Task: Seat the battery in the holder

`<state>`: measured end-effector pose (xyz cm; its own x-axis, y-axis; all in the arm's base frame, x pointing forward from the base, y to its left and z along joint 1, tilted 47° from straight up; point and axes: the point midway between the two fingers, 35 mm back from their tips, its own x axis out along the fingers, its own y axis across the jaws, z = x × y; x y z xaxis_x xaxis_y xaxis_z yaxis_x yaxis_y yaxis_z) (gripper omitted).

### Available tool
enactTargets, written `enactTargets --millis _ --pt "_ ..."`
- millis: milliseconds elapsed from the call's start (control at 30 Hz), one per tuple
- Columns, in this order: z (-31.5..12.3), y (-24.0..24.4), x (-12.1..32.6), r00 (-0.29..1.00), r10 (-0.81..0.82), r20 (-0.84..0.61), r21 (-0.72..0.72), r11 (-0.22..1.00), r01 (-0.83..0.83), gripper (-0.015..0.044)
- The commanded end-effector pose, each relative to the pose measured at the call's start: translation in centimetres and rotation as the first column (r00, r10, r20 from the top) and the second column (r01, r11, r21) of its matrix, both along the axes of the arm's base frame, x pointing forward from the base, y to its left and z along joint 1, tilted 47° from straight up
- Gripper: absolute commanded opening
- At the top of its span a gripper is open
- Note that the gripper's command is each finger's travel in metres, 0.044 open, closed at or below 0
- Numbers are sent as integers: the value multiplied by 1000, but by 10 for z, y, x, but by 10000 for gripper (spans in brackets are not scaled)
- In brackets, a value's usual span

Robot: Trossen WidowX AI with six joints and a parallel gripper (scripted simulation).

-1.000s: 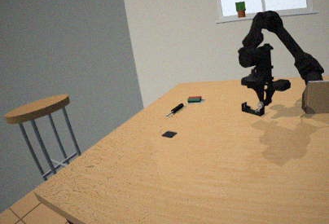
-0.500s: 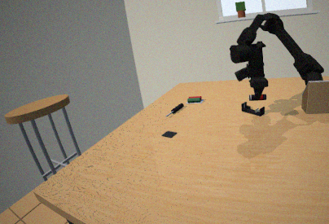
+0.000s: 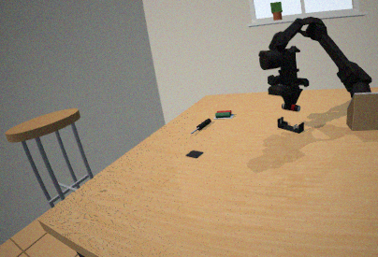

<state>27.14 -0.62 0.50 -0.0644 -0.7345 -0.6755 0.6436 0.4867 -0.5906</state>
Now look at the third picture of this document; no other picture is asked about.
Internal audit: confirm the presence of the black-handled screwdriver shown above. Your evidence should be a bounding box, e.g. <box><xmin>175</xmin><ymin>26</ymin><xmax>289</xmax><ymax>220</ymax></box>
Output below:
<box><xmin>191</xmin><ymin>119</ymin><xmax>211</xmax><ymax>134</ymax></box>

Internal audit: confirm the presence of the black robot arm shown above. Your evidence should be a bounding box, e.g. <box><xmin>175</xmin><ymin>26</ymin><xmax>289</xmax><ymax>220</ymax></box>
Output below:
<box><xmin>259</xmin><ymin>17</ymin><xmax>371</xmax><ymax>98</ymax></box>

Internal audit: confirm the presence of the black cylindrical battery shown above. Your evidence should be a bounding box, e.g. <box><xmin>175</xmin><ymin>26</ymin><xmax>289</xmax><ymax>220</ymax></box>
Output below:
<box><xmin>282</xmin><ymin>103</ymin><xmax>300</xmax><ymax>111</ymax></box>

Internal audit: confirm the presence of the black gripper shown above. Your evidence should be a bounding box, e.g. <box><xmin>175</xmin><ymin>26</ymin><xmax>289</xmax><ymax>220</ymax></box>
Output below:
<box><xmin>268</xmin><ymin>66</ymin><xmax>309</xmax><ymax>110</ymax></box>

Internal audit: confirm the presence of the black flat square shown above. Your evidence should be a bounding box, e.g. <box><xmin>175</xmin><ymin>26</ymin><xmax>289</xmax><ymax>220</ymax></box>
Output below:
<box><xmin>185</xmin><ymin>150</ymin><xmax>204</xmax><ymax>158</ymax></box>

